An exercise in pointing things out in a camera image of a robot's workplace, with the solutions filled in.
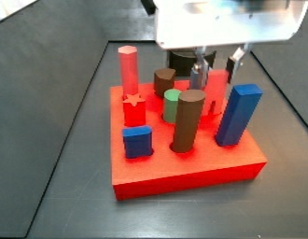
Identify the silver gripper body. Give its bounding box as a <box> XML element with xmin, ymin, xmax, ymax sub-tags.
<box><xmin>152</xmin><ymin>0</ymin><xmax>308</xmax><ymax>49</ymax></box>

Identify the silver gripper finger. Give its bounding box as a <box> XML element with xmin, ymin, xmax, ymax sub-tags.
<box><xmin>188</xmin><ymin>46</ymin><xmax>210</xmax><ymax>91</ymax></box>
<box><xmin>224</xmin><ymin>43</ymin><xmax>252</xmax><ymax>83</ymax></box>

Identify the red double-square peg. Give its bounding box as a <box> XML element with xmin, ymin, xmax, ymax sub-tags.
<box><xmin>202</xmin><ymin>69</ymin><xmax>228</xmax><ymax>116</ymax></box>

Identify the red peg board base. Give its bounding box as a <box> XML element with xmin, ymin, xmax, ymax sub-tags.
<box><xmin>110</xmin><ymin>83</ymin><xmax>266</xmax><ymax>200</ymax></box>

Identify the light blue notched peg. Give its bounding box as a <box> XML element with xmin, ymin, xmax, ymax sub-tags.
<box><xmin>188</xmin><ymin>69</ymin><xmax>206</xmax><ymax>90</ymax></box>

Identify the black curved stand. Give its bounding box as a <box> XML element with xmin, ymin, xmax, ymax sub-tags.
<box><xmin>166</xmin><ymin>49</ymin><xmax>216</xmax><ymax>77</ymax></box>

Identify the tall brown cylinder peg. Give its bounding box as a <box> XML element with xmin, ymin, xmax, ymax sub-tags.
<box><xmin>170</xmin><ymin>90</ymin><xmax>204</xmax><ymax>153</ymax></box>

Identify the dark brown short peg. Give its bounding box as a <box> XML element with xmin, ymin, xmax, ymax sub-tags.
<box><xmin>154</xmin><ymin>68</ymin><xmax>175</xmax><ymax>97</ymax></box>

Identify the green cylinder peg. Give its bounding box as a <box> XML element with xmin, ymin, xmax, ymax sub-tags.
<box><xmin>163</xmin><ymin>89</ymin><xmax>180</xmax><ymax>123</ymax></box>

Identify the tall blue rectangular peg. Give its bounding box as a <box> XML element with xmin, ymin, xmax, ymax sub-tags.
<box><xmin>215</xmin><ymin>84</ymin><xmax>262</xmax><ymax>147</ymax></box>

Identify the tall red hexagonal peg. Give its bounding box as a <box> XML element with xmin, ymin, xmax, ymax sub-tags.
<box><xmin>118</xmin><ymin>46</ymin><xmax>138</xmax><ymax>98</ymax></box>

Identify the red star peg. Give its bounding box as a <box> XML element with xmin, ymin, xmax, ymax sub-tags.
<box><xmin>123</xmin><ymin>93</ymin><xmax>144</xmax><ymax>127</ymax></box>

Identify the short blue rounded peg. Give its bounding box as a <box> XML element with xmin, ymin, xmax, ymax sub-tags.
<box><xmin>122</xmin><ymin>125</ymin><xmax>152</xmax><ymax>159</ymax></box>

